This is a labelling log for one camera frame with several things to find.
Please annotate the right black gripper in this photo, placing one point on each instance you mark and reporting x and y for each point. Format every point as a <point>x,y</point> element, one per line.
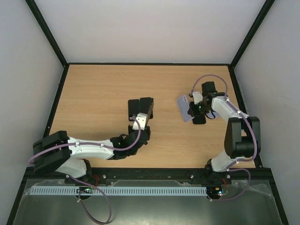
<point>194,112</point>

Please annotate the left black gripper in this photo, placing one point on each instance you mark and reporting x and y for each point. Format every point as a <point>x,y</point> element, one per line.
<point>147,131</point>

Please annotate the black bare phone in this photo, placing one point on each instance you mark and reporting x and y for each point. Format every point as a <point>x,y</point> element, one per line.
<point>133,108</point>

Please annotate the black phone case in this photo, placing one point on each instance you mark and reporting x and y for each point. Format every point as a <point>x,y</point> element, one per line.
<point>199,119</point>

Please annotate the lilac phone case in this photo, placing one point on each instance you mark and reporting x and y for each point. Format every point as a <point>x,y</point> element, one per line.
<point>212,115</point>

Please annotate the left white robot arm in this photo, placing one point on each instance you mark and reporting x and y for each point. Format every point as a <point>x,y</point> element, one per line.
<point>59,152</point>

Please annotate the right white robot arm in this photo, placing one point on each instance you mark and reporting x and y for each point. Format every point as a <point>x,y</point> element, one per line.
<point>242,136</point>

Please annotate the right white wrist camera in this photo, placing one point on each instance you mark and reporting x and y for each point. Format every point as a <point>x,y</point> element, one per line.
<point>196,96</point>

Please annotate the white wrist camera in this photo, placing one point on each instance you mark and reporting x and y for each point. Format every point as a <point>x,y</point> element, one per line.
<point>196,96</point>
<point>140,121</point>

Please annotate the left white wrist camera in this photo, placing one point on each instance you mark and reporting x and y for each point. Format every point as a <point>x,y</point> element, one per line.
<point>140,121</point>

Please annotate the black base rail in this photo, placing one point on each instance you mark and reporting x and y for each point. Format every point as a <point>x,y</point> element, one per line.
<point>194,176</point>

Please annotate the grey slotted cable duct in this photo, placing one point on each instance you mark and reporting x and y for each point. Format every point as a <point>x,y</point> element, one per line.
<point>119,191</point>

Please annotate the black metal frame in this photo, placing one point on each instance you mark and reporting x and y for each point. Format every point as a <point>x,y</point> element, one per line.
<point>259,172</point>

